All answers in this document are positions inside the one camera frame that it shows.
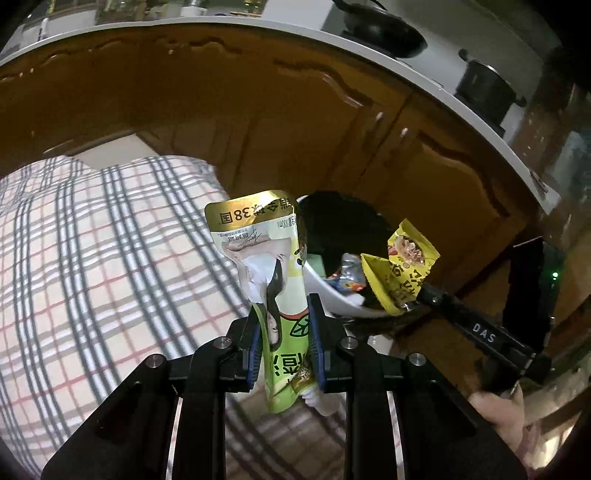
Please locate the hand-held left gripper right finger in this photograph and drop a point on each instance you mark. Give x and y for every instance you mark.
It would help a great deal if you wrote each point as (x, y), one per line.
(316, 344)

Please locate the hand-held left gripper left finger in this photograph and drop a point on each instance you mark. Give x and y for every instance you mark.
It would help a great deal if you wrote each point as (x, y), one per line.
(253, 355)

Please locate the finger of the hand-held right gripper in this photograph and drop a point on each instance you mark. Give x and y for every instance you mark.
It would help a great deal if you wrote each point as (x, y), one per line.
(480, 334)

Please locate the green gold drink pouch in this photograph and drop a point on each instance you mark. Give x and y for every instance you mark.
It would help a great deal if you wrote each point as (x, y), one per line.
(282, 332)

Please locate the yellow snack packet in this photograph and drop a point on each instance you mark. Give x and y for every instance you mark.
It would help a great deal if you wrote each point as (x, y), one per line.
(406, 261)

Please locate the black bag lined trash bin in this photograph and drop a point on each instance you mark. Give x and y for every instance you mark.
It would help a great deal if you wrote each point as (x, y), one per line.
(341, 217)

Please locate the person's right hand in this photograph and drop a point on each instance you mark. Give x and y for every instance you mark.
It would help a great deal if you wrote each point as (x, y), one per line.
(501, 415)

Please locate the colourful foil wrapper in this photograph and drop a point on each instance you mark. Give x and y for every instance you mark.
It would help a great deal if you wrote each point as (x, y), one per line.
(346, 277)

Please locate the plaid blanket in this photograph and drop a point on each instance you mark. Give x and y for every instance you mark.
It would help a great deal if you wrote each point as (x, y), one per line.
(115, 277)

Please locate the black cooking pot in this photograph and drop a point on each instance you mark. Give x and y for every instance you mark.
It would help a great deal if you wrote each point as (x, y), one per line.
(487, 90)

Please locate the brown wooden kitchen cabinet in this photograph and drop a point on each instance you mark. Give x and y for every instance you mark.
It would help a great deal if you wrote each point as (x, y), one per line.
(277, 115)

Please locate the black wok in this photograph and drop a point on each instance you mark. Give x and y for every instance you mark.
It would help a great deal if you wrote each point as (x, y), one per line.
(383, 27)

